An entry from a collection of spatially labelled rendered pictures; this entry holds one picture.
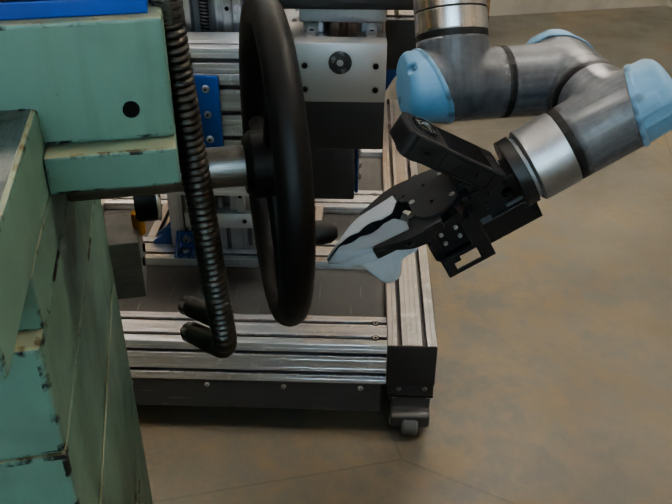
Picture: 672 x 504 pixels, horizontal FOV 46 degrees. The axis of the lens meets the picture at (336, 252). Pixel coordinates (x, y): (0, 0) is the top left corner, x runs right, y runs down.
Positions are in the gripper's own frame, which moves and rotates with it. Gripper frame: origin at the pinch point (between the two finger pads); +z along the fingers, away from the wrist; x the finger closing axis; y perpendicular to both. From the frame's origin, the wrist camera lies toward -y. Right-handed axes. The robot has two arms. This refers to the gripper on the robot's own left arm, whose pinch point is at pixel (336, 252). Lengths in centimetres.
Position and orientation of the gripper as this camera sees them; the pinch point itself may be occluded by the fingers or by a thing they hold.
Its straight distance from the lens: 79.2
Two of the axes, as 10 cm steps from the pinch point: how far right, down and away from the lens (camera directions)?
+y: 4.6, 6.7, 5.9
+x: -1.9, -5.7, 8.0
